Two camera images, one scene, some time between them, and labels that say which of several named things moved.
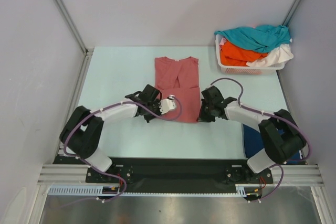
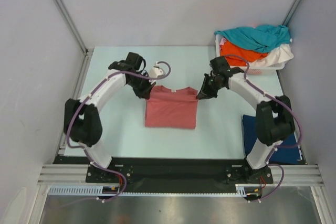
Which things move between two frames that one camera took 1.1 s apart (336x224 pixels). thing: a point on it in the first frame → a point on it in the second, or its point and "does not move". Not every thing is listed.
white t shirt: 277,56 does not move
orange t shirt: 232,55 does not move
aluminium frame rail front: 303,175 does not move
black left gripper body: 154,106 → 140,85
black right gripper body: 206,114 → 211,86
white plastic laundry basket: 242,70 does not move
